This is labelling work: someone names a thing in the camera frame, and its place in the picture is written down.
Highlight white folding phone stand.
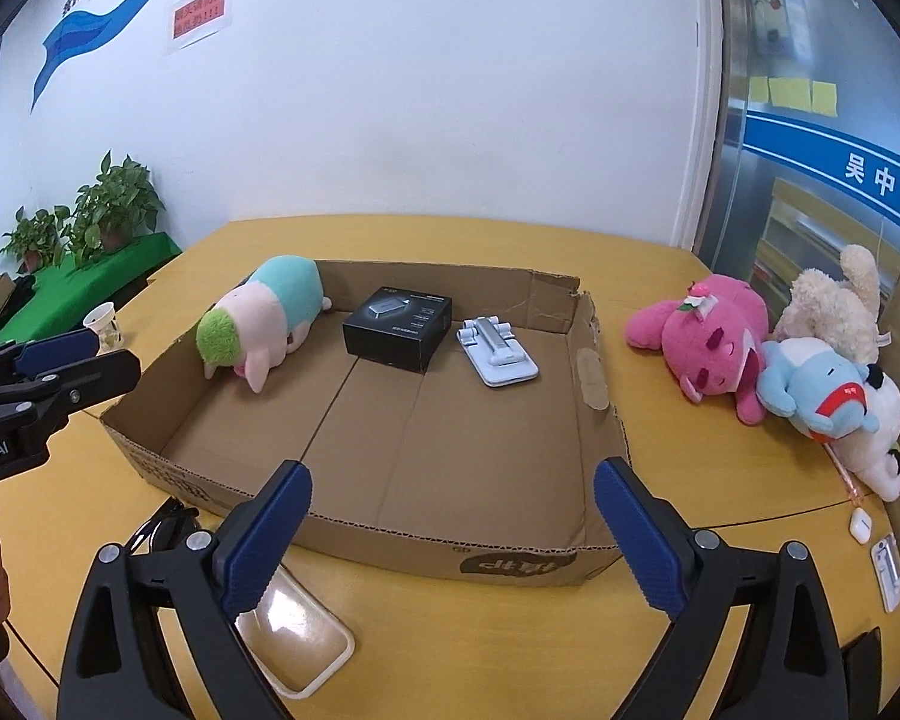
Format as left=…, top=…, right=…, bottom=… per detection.
left=870, top=532, right=900, bottom=614
left=456, top=315, right=541, bottom=389

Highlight large potted plant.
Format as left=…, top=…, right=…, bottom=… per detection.
left=64, top=150, right=166, bottom=271

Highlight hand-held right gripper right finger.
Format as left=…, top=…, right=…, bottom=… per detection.
left=592, top=456, right=848, bottom=720

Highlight paper cup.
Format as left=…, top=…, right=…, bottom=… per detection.
left=82, top=302, right=125, bottom=355

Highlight blue wave wall decal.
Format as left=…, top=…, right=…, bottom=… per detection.
left=30, top=0, right=256, bottom=115

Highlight wooden desk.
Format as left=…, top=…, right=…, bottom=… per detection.
left=0, top=214, right=900, bottom=720

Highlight green covered table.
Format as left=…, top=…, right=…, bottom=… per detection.
left=15, top=231, right=185, bottom=338

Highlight black product box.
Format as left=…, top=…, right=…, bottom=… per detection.
left=343, top=285, right=455, bottom=374

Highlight black eyeglasses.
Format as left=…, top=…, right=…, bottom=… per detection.
left=124, top=499, right=200, bottom=560

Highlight black phone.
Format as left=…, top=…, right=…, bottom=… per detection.
left=840, top=626, right=884, bottom=720

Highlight blue glass door banner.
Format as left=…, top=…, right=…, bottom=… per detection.
left=742, top=109, right=900, bottom=241

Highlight white rectangular tray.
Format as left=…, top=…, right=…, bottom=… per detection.
left=236, top=564, right=357, bottom=698

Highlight green-headed pastel plush toy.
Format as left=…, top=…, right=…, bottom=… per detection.
left=195, top=255, right=335, bottom=395

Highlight white plush toy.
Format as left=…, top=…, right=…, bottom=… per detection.
left=784, top=364, right=900, bottom=502

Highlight red wall sign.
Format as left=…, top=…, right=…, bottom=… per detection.
left=166, top=0, right=233, bottom=50

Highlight cartoon poster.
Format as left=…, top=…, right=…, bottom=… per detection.
left=746, top=0, right=811, bottom=53

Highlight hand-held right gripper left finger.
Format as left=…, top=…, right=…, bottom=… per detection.
left=56, top=457, right=316, bottom=720

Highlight shallow cardboard box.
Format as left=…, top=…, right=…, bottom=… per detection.
left=99, top=259, right=632, bottom=587

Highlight small potted plant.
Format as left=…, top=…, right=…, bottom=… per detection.
left=0, top=206, right=68, bottom=275

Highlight blue plush toy red band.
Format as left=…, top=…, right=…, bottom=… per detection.
left=756, top=337, right=882, bottom=445

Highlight beige plush toy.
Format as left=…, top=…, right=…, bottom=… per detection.
left=772, top=244, right=892, bottom=365

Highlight pink pen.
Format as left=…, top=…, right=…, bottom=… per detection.
left=825, top=442, right=863, bottom=503

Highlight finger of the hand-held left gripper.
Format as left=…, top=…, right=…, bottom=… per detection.
left=0, top=328, right=100, bottom=391
left=0, top=349, right=142, bottom=430

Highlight pink plush bear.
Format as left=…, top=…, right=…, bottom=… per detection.
left=624, top=275, right=772, bottom=426

